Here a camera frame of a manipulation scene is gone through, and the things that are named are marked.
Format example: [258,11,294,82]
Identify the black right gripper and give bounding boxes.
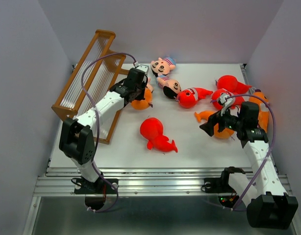
[199,104,244,136]

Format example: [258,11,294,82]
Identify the orange shark plush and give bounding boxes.
[249,89,270,132]
[130,83,153,111]
[194,111,234,140]

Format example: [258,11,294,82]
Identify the red shark plush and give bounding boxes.
[216,75,252,94]
[211,89,245,110]
[176,87,213,109]
[140,117,178,153]

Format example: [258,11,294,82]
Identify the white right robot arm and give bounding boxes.
[200,101,298,230]

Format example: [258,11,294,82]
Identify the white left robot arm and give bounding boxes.
[59,65,149,193]

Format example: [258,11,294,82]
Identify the wooden toy shelf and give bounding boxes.
[51,29,129,145]

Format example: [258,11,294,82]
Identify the cartoon boy doll upper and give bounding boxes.
[150,57,176,77]

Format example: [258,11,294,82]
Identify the cartoon boy doll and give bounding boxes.
[150,57,176,77]
[156,75,182,99]

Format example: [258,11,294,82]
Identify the cartoon boy doll lower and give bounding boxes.
[156,75,182,99]

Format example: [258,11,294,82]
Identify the red shark plush back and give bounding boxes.
[216,75,252,94]

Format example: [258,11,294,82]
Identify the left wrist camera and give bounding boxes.
[134,62,149,75]

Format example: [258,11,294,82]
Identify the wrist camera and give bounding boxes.
[134,62,149,75]
[217,94,235,116]

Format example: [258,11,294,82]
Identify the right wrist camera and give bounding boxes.
[217,94,235,116]

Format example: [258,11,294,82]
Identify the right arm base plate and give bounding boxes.
[201,178,232,193]

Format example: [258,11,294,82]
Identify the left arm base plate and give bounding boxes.
[71,177,116,195]

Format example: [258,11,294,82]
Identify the aluminium frame rail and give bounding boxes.
[33,167,223,197]

